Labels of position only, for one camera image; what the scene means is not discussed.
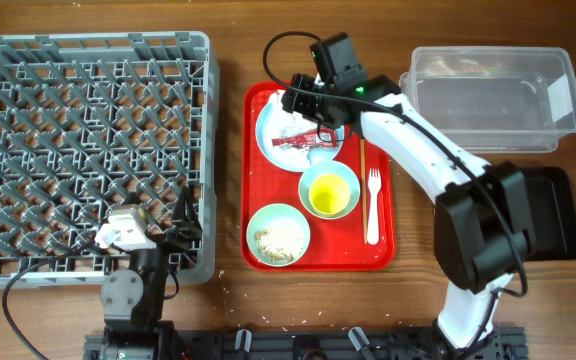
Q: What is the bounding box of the red ketchup sachet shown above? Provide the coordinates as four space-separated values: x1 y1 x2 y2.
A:
272 128 338 149

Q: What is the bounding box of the light blue food bowl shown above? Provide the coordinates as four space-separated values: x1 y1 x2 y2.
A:
245 203 311 268

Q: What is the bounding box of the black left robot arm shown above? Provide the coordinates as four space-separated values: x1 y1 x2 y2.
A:
84 186 203 360

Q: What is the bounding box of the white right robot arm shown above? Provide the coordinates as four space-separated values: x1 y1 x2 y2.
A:
280 74 537 357

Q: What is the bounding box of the grey dishwasher rack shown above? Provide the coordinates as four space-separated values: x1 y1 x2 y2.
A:
0 31 220 289

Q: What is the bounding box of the large white plate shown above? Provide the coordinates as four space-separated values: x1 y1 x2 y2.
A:
255 90 345 172

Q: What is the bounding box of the wooden chopstick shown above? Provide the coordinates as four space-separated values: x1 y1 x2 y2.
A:
359 138 368 244

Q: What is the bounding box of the yellow cup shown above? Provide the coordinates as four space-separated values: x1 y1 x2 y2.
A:
308 174 351 217

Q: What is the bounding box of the white plastic fork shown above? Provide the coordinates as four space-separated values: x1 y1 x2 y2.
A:
366 168 382 245

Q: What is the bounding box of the red plastic tray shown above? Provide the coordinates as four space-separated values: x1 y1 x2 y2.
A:
240 82 396 272

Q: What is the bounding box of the clear plastic bin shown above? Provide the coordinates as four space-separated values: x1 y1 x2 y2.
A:
399 46 576 153

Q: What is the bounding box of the black plastic tray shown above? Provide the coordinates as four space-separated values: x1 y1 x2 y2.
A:
521 167 576 261

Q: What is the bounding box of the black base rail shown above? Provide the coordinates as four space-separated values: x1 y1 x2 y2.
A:
82 325 527 360

